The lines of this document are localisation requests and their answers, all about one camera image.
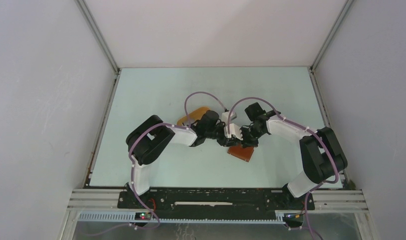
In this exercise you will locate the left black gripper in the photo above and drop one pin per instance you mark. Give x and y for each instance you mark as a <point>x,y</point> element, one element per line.
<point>226,142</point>

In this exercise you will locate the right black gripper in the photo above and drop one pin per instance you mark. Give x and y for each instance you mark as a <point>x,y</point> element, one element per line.
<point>246,143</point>

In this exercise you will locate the brown leather card holder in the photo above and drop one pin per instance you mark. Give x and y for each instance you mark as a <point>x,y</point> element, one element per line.
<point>240,152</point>

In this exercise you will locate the orange plastic card tray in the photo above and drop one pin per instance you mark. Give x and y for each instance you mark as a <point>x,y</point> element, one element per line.
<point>192,116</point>

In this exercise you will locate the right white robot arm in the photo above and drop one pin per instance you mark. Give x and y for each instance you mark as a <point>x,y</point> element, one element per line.
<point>321,153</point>

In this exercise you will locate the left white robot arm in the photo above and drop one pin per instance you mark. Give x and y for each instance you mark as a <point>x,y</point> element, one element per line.
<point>148,140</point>

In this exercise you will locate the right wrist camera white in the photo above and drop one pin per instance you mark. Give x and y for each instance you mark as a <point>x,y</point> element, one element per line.
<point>233,131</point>

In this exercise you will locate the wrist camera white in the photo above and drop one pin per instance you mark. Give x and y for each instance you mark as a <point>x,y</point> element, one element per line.
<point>228,116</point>
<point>233,131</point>

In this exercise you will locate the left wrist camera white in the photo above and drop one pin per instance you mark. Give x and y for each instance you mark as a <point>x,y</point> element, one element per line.
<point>228,116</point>

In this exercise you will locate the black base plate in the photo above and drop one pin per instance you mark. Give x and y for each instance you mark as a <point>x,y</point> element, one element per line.
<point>215,203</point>

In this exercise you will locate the white cable duct strip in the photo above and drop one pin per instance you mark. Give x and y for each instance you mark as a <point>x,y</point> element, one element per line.
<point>130,217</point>

